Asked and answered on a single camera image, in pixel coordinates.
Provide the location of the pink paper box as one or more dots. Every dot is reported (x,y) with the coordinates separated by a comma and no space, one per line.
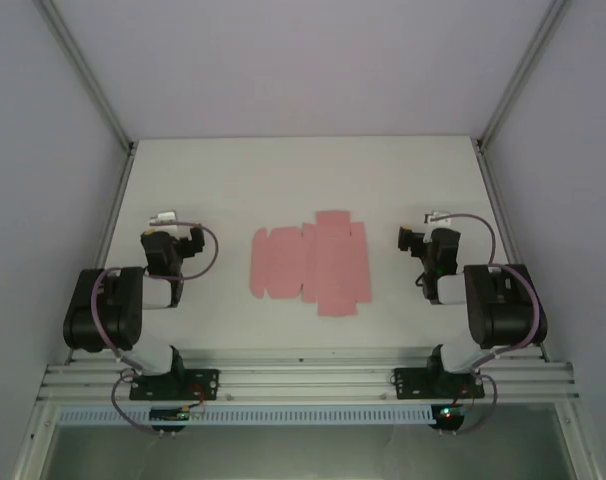
(333,265)

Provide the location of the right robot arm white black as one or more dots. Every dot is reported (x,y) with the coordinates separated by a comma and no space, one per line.
(508,310)

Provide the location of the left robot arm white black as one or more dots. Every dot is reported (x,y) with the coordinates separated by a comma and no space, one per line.
(103,310)

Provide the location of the grey metal panel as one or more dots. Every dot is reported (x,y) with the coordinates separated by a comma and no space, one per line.
(303,452)

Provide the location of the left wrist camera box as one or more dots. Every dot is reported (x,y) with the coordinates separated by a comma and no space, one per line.
(162,217)

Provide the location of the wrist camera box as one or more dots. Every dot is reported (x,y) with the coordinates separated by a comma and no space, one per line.
(162,217)
(437,218)

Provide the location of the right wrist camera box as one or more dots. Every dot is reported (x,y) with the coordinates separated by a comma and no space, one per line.
(437,218)

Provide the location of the aluminium table side rail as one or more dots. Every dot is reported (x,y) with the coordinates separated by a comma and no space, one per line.
(110,220)
(498,210)

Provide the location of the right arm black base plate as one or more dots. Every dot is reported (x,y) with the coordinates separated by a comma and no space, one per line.
(413,384)

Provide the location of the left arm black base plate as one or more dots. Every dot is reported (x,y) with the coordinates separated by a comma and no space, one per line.
(203,384)

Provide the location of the aluminium frame post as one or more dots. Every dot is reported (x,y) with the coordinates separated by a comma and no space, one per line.
(88,75)
(523,70)

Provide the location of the aluminium mounting rail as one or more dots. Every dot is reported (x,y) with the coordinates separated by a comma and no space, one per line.
(303,380)

